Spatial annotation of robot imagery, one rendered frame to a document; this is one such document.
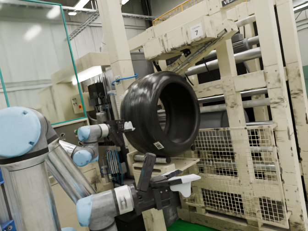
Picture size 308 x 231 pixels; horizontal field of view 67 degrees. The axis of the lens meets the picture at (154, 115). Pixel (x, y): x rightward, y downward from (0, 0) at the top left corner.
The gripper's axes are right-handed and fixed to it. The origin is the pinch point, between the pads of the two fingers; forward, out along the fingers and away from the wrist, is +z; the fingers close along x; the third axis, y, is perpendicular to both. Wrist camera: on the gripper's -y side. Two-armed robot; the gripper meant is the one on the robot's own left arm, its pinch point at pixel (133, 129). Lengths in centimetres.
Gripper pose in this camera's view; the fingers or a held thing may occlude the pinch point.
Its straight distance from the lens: 145.6
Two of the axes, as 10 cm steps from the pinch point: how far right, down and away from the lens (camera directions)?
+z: 7.2, -0.8, 6.9
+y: -1.2, -9.9, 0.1
